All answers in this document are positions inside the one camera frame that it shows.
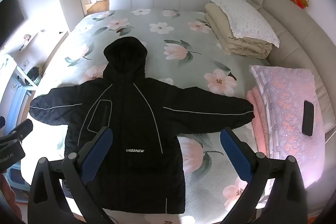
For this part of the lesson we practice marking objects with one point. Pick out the white wall shelf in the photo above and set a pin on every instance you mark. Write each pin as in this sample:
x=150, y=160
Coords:
x=27, y=40

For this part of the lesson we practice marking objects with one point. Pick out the folded pink blanket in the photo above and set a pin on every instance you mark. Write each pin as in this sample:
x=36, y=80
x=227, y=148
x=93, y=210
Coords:
x=256, y=113

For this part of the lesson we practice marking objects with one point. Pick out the black perforated basket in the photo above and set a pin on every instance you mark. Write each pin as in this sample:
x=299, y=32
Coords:
x=34, y=76

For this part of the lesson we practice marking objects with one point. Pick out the pink lace-covered pillow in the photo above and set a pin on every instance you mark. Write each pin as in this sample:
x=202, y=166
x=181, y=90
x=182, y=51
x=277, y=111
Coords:
x=283, y=108

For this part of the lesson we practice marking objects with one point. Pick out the black hooded jacket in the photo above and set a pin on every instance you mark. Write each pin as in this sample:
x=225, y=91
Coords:
x=126, y=108

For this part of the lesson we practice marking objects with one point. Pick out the folded beige quilt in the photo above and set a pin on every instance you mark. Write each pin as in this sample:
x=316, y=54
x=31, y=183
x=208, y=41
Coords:
x=236, y=43

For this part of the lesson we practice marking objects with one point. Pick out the black television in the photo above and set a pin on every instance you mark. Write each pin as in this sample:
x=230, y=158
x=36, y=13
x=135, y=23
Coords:
x=10, y=16

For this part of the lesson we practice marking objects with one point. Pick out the black phone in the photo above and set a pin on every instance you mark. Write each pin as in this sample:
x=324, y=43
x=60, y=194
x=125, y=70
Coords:
x=308, y=119

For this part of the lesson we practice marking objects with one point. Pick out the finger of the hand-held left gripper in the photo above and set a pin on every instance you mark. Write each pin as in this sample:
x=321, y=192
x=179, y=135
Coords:
x=22, y=128

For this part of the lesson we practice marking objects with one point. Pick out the beige padded headboard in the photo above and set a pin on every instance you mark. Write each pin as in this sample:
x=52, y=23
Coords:
x=294, y=37

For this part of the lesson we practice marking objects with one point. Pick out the white lace-edged pillow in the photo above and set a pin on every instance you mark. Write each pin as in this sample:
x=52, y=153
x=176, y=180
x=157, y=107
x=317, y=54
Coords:
x=244, y=16

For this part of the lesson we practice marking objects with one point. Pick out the floral green bedspread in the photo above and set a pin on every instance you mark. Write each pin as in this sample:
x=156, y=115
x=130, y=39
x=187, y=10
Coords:
x=157, y=56

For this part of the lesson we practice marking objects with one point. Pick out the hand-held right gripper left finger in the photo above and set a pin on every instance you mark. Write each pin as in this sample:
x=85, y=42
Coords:
x=97, y=154

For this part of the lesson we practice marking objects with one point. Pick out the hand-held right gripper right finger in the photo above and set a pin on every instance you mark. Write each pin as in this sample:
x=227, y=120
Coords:
x=236, y=155

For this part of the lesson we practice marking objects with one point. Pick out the light blue rack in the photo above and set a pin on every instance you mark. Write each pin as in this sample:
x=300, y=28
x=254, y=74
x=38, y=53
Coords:
x=18, y=92

